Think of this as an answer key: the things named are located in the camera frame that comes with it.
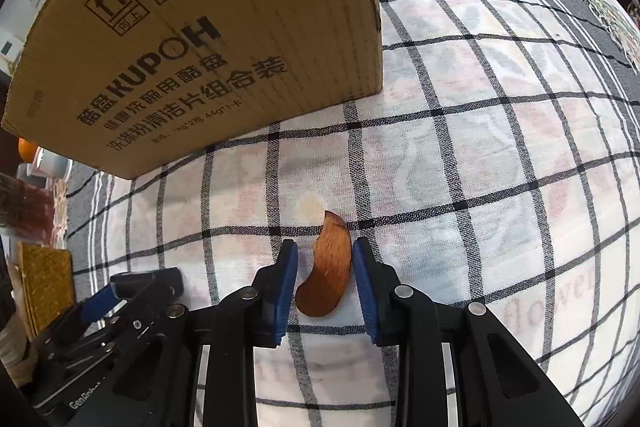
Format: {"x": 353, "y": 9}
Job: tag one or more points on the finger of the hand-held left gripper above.
{"x": 150, "y": 282}
{"x": 95, "y": 307}

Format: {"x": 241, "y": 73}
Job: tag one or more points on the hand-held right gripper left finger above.
{"x": 282, "y": 292}

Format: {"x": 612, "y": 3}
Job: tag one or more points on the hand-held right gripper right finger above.
{"x": 367, "y": 292}

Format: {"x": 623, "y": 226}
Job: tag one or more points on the brown wooden piece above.
{"x": 325, "y": 277}

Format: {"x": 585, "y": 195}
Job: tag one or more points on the brown cardboard box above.
{"x": 200, "y": 32}

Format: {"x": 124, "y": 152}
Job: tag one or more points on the yellow woven mat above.
{"x": 45, "y": 282}

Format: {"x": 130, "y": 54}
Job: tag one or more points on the dark brown bristly object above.
{"x": 25, "y": 207}

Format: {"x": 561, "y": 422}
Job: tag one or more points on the white cup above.
{"x": 50, "y": 164}

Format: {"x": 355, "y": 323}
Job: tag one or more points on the orange fruit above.
{"x": 27, "y": 150}

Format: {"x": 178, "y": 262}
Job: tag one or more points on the checked tablecloth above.
{"x": 475, "y": 157}

